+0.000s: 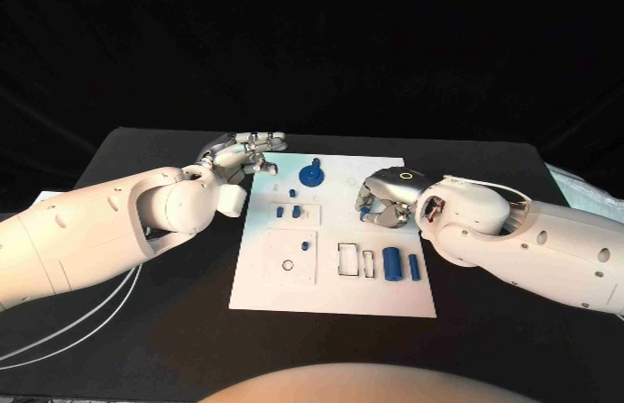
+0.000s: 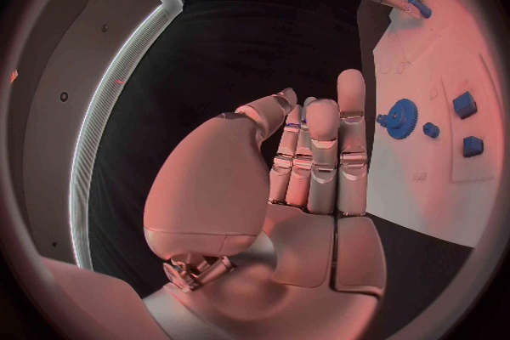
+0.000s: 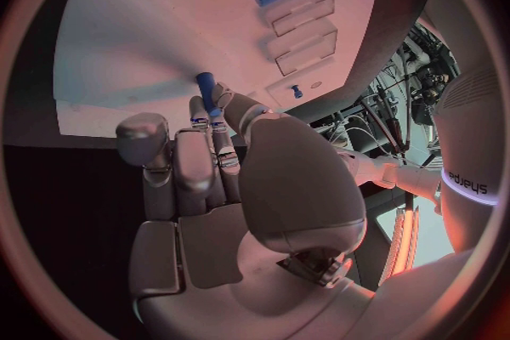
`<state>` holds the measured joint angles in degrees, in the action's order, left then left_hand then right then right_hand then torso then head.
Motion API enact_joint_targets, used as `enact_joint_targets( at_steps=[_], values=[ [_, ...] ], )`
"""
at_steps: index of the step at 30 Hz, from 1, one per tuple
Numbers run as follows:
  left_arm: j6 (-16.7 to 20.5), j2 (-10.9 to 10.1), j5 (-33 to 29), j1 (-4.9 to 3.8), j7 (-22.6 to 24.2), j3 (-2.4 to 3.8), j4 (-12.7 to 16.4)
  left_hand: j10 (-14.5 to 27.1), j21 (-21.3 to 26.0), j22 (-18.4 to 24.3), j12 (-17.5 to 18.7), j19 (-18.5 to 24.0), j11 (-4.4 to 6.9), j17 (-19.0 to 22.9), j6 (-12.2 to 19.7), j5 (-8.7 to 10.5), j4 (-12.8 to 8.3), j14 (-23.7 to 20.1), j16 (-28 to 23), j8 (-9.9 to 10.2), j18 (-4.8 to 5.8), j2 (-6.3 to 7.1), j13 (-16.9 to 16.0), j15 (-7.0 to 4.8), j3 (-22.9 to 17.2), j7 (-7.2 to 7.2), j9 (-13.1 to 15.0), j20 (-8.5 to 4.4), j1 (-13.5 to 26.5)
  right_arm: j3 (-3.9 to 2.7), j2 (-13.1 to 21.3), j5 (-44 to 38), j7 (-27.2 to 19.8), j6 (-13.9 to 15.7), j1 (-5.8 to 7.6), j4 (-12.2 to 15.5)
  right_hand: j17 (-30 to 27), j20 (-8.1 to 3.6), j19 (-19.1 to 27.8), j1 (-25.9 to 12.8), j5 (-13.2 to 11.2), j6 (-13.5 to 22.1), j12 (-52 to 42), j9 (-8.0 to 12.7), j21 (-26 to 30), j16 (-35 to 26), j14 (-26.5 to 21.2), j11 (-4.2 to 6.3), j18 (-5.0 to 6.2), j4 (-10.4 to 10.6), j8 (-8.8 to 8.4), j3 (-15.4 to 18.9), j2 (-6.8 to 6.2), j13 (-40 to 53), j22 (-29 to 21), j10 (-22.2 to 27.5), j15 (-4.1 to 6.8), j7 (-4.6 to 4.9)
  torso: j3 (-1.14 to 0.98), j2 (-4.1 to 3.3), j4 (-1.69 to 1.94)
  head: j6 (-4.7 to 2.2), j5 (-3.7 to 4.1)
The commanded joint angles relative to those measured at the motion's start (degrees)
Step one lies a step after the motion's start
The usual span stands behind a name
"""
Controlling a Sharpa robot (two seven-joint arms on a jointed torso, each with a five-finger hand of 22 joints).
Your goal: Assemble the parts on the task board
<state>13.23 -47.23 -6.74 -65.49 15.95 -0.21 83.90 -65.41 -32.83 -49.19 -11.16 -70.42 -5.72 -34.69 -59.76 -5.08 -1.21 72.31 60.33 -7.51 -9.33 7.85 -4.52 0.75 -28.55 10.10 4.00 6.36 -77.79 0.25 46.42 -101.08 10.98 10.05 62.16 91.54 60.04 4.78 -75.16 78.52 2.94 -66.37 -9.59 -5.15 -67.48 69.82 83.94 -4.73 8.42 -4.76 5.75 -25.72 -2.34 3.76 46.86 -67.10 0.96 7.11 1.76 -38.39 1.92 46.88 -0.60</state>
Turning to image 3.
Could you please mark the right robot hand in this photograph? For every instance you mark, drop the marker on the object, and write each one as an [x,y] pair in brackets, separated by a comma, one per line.
[295,174]

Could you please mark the blue long cylinder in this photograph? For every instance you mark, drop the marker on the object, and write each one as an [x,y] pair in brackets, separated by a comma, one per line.
[206,91]

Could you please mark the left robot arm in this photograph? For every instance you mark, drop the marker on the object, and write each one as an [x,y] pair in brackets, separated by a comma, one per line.
[390,171]

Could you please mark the white task board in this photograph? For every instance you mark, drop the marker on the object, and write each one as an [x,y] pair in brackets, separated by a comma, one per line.
[167,27]

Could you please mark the blue peg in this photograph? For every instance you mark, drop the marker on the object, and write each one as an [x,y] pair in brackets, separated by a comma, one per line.
[296,91]

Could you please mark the glowing light bar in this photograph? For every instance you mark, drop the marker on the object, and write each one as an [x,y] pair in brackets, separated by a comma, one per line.
[402,241]

